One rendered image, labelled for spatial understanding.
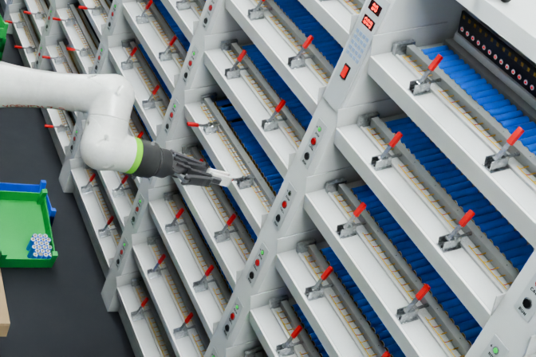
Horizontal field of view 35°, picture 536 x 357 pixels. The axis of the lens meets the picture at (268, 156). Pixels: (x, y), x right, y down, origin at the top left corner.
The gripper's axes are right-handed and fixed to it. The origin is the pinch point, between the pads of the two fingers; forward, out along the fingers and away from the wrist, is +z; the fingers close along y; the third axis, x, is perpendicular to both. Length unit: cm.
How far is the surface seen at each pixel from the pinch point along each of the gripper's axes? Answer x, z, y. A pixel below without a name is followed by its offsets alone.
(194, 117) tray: -1.5, 7.3, -34.8
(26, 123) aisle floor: -88, 18, -164
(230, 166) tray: -0.7, 8.6, -9.1
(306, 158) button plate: 23.7, 1.6, 23.4
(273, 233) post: 1.1, 6.3, 23.1
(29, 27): -71, 25, -230
